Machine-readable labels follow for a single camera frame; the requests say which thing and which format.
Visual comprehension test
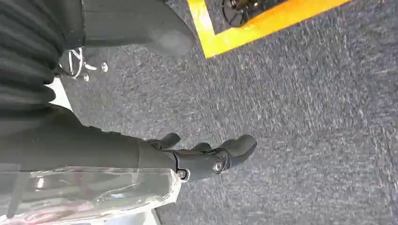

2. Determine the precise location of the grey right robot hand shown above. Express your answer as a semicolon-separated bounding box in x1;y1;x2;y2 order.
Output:
0;0;258;183

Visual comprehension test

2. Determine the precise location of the ribbed grey right arm sleeve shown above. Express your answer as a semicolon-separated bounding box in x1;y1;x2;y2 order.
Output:
0;0;84;125

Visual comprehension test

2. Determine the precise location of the yellow floor tape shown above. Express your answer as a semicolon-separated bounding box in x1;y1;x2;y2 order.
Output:
187;0;352;59

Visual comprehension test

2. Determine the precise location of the black caster wheel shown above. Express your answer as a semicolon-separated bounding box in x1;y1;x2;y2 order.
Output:
222;0;282;28

